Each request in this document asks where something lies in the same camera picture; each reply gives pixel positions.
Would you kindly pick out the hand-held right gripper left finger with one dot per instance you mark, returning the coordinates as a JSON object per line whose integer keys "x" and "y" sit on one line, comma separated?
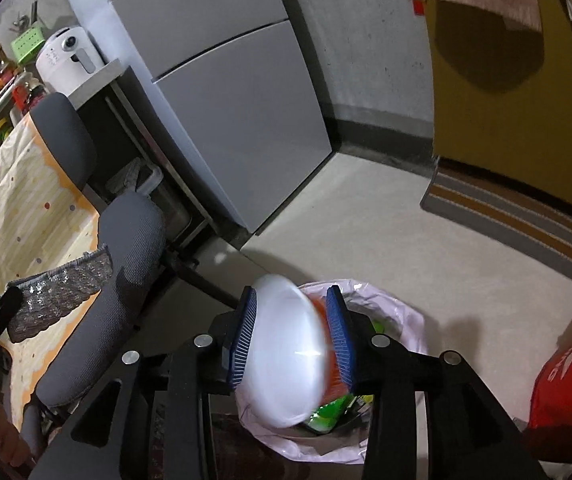
{"x": 244, "y": 345}

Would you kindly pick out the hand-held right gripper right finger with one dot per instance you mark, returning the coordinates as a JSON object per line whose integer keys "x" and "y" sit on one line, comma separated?
{"x": 341, "y": 345}

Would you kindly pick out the white bowl with orange label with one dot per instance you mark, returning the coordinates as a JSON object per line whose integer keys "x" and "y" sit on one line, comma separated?
{"x": 286, "y": 350}

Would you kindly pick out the green snack packet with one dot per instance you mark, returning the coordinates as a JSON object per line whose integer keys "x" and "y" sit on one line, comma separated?
{"x": 326, "y": 412}

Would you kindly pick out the silver glitter cloth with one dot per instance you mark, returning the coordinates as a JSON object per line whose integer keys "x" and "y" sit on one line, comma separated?
{"x": 56, "y": 295}

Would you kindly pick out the white plastic bin bag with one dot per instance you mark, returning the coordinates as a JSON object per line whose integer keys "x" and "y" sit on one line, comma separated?
{"x": 405, "y": 320}

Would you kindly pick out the yellow striped dotted cloth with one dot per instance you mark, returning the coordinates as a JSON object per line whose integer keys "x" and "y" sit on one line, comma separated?
{"x": 16, "y": 210}

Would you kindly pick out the grey office chair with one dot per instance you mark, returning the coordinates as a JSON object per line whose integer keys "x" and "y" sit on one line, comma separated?
{"x": 126, "y": 270}

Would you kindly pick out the striped grey orange doormat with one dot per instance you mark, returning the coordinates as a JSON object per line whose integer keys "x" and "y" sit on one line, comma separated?
{"x": 505, "y": 215}

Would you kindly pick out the red plastic bag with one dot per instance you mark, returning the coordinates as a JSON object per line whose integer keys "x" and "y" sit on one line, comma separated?
{"x": 565, "y": 385}

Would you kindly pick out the grey refrigerator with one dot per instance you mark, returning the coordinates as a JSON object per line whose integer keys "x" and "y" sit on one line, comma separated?
{"x": 216, "y": 85}

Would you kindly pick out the yellow door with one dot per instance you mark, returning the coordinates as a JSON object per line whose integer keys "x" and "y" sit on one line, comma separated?
{"x": 490, "y": 125}

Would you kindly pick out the brown glass bottle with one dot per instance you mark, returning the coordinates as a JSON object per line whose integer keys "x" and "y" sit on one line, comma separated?
{"x": 3, "y": 62}

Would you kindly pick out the white air fryer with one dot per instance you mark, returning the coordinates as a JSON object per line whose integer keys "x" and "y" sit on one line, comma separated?
{"x": 66, "y": 57}

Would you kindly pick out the green perforated utensil holder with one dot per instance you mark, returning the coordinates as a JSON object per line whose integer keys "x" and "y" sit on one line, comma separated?
{"x": 27, "y": 45}

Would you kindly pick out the black frame side table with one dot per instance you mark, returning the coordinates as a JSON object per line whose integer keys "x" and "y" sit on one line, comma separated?
{"x": 108, "y": 72}

